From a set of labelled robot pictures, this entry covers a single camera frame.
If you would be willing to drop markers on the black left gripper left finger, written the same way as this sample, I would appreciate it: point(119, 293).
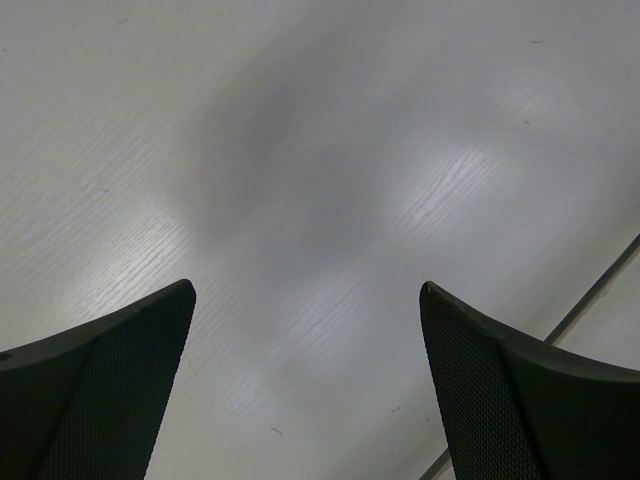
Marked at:
point(88, 403)

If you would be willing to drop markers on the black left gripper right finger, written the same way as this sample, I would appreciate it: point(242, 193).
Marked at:
point(530, 405)

